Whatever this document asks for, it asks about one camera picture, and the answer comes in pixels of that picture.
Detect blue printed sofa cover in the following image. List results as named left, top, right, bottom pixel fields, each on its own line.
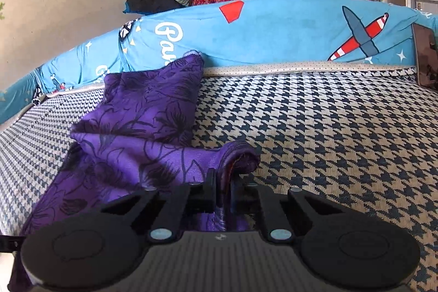
left=0, top=0, right=438, bottom=124

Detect brown patterned scarf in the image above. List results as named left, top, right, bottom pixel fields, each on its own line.
left=411, top=23, right=438, bottom=91

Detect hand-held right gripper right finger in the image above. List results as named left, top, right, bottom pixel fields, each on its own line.
left=229, top=173, right=338, bottom=242

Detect houndstooth sofa mat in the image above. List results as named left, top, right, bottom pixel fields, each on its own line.
left=0, top=61, right=438, bottom=292

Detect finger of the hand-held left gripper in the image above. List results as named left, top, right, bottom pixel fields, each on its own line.
left=0, top=235, right=23, bottom=253

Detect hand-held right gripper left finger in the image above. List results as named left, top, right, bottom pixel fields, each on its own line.
left=100, top=168, right=218, bottom=242

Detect dark blue-edged folded bedding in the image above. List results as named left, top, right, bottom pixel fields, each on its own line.
left=123, top=0, right=187, bottom=15

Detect purple floral garment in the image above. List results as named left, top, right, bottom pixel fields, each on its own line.
left=10, top=53, right=261, bottom=292

